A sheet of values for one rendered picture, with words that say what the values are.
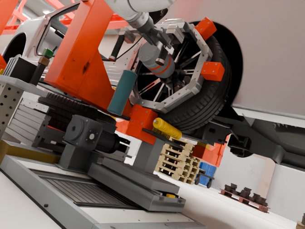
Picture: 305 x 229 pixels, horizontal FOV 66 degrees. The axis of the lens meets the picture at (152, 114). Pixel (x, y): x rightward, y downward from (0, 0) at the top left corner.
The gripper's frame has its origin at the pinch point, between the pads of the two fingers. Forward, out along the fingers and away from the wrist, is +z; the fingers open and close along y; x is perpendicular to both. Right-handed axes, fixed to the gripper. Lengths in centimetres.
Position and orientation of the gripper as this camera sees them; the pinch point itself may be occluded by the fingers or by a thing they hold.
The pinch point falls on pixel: (165, 47)
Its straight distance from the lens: 116.1
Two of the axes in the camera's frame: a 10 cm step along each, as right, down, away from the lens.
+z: 5.4, 3.4, 7.7
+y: 7.6, 1.9, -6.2
